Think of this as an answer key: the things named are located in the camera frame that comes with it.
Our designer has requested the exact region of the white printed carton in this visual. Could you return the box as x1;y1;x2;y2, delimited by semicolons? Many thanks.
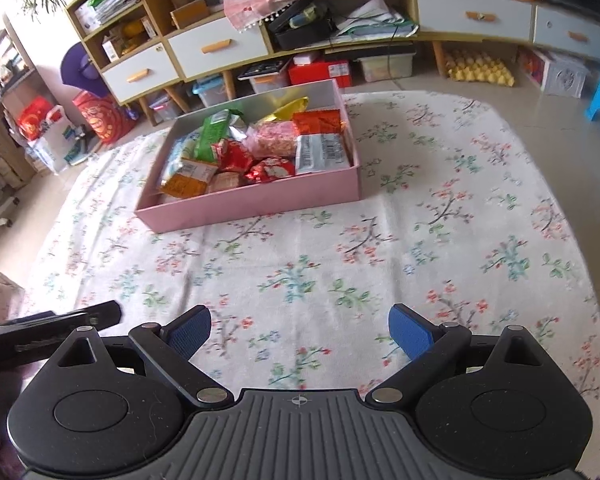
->
519;46;592;99

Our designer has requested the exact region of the purple round object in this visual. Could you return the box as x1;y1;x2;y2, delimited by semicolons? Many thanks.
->
59;41;112;97

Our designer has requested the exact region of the black power cable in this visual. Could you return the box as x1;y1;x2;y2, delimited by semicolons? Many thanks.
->
300;0;401;81

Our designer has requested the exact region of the yellow egg tray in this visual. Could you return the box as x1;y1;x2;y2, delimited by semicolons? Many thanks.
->
442;49;517;87

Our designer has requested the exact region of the brown cardboard box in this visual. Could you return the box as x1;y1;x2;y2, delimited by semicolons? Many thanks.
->
169;0;212;30

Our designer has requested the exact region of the gold foil snack packet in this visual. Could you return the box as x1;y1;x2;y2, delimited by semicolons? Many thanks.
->
262;96;310;122

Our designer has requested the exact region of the stack of documents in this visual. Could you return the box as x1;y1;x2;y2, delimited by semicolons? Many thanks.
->
74;0;142;32

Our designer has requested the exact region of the black flat tray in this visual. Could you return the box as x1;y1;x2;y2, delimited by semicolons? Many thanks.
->
236;56;294;82

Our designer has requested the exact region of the red cardboard box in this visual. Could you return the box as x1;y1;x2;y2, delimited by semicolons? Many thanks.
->
286;57;354;89

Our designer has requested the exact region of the white drawer wooden handle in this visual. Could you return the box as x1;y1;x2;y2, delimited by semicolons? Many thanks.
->
532;4;600;62
101;42;182;107
414;0;537;45
167;15;272;82

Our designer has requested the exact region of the orange-red snack packet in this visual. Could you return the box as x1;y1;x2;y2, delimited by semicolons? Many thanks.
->
291;108;344;136

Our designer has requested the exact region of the red white snack packet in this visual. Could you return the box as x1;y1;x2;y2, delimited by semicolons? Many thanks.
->
214;139;255;175

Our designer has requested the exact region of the wooden bookshelf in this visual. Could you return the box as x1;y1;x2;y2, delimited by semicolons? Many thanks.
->
0;25;48;201

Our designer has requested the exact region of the red gift bag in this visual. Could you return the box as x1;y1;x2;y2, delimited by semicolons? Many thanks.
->
71;89;137;147

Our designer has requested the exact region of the clear packet pink rice bar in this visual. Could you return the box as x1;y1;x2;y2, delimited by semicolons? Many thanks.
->
242;120;299;159

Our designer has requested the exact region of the pile of loose papers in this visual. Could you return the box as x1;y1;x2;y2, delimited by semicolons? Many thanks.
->
329;0;420;42

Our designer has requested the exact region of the white red shopping bag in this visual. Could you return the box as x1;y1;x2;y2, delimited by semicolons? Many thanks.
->
16;96;80;175

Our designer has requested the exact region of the black open case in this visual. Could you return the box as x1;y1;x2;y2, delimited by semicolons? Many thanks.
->
266;0;340;52

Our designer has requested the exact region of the white barcode snack packet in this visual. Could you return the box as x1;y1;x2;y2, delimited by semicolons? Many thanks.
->
294;133;352;175

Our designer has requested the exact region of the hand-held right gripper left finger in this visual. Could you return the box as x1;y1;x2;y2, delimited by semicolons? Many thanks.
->
55;305;233;408

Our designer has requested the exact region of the pink cardboard box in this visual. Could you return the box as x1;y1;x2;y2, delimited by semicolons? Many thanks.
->
134;78;363;235

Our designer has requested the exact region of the blue lidded storage bin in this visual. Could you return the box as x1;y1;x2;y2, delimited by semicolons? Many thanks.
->
191;74;229;109

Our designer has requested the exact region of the green white snack packet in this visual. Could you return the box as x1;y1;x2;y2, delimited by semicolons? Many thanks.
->
166;132;203;171

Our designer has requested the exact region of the orange printed snack packet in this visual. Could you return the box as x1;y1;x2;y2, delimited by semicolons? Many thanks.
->
159;158;219;199

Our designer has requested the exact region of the floral tablecloth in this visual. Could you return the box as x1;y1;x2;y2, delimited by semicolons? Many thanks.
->
17;90;600;461

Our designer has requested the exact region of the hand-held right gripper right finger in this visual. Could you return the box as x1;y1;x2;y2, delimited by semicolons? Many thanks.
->
365;304;548;406

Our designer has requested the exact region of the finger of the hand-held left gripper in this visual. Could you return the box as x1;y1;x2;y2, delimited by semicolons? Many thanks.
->
55;301;122;330

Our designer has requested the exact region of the small clear storage bin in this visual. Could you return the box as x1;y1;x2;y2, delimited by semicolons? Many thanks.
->
147;91;185;122

